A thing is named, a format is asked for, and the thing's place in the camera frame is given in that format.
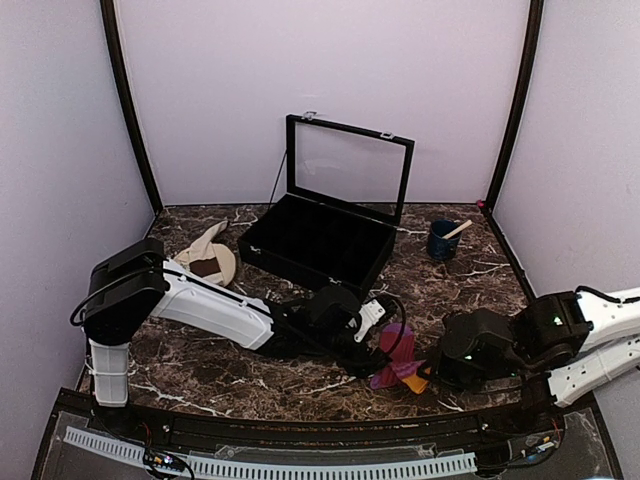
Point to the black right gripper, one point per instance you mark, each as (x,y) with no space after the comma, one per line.
(443,373)

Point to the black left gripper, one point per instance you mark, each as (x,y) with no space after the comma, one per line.
(363,363)

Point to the maroon purple striped sock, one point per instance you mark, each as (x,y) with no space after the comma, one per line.
(399,343)

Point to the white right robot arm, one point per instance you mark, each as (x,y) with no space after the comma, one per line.
(561,346)

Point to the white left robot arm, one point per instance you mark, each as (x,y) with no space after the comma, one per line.
(140,282)

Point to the dark blue mug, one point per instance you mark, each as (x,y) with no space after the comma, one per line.
(439,248)

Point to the wooden stick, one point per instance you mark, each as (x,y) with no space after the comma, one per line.
(458,230)

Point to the beige cloth hat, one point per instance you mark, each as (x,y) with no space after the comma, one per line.
(214,262)

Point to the black display case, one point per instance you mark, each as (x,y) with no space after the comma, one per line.
(337,221)

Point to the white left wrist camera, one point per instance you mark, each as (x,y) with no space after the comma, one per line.
(370,314)

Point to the black front frame rail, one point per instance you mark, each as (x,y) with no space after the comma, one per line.
(183,431)

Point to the white slotted cable duct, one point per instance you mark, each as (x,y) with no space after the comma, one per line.
(234,462)

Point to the black left corner post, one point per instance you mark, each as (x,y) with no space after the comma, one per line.
(126,100)

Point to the black corner post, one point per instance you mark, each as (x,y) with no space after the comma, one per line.
(126,100)
(521,89)

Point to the black right corner post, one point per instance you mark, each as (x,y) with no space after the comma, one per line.
(521,89)

